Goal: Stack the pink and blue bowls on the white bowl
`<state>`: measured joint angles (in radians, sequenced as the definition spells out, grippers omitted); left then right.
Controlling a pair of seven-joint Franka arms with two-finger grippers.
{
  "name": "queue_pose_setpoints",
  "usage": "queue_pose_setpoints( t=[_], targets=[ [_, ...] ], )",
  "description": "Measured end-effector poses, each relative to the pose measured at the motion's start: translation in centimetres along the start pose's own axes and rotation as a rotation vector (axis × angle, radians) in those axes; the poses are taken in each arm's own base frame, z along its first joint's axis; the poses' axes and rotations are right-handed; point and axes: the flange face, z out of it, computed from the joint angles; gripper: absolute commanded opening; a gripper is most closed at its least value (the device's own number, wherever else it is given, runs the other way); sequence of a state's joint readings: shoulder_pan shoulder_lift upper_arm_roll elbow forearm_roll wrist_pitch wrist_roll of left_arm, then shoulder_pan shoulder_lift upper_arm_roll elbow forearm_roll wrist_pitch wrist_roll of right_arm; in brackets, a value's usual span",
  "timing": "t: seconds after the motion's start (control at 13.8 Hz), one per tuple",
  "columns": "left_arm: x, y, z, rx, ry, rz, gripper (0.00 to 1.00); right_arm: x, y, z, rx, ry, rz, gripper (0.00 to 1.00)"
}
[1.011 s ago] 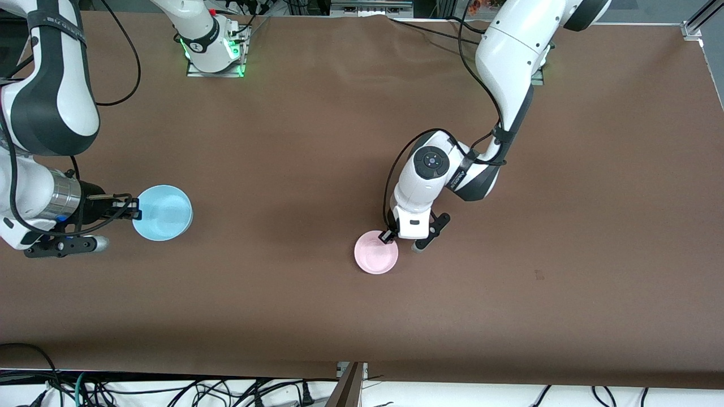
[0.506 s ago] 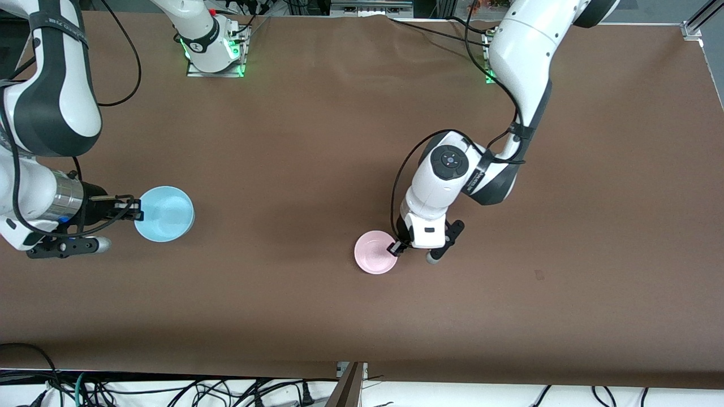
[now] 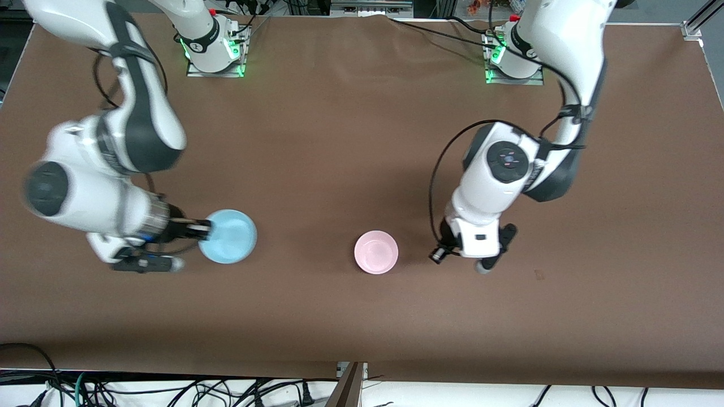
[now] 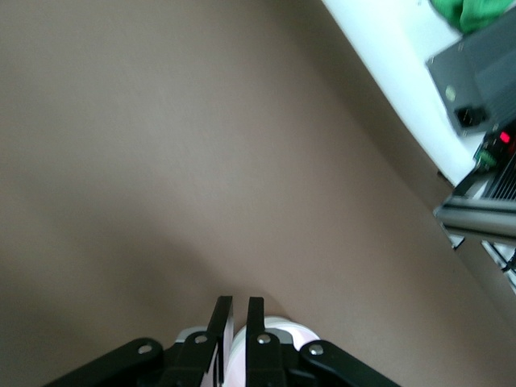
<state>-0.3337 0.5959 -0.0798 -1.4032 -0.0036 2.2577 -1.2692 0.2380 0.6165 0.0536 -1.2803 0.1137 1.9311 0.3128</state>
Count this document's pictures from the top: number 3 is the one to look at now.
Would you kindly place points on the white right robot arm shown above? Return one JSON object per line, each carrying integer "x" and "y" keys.
{"x": 141, "y": 124}

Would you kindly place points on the metal profile bar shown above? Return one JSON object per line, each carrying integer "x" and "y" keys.
{"x": 346, "y": 390}

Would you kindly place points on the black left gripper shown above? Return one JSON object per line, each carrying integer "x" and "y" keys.
{"x": 446, "y": 234}

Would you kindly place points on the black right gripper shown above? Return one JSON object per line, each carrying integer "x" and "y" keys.
{"x": 177, "y": 228}

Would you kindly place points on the light blue bowl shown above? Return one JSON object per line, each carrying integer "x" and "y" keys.
{"x": 232, "y": 237}

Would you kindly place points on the silver aluminium extrusion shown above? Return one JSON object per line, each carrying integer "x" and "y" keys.
{"x": 370, "y": 7}

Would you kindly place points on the black power plug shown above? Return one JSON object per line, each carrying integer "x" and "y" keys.
{"x": 306, "y": 395}

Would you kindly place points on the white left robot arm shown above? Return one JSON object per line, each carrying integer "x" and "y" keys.
{"x": 565, "y": 51}

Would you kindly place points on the brown table cloth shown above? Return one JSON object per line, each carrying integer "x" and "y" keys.
{"x": 339, "y": 141}

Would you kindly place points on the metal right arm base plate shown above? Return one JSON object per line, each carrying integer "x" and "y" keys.
{"x": 215, "y": 72}

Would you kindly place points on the orange background object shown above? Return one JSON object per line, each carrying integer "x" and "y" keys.
{"x": 474, "y": 5}

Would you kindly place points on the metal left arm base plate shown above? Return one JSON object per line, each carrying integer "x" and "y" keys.
{"x": 512, "y": 81}

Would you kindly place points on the aluminium frame corner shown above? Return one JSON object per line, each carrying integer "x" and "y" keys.
{"x": 691, "y": 29}

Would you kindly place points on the pink bowl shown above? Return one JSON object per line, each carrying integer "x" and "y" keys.
{"x": 376, "y": 252}

